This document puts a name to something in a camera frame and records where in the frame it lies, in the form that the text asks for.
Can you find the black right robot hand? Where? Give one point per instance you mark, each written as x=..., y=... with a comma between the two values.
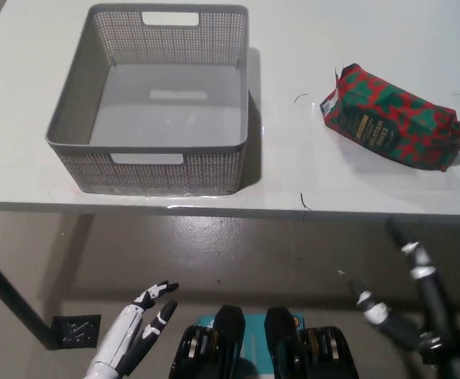
x=434, y=300

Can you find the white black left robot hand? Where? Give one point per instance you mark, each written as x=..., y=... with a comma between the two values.
x=123, y=327

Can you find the red green coffee bean bag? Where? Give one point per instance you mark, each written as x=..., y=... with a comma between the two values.
x=387, y=118

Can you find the black table leg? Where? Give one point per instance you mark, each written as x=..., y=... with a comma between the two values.
x=8, y=294

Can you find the grey perforated plastic basket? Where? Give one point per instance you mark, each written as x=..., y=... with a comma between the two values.
x=166, y=106

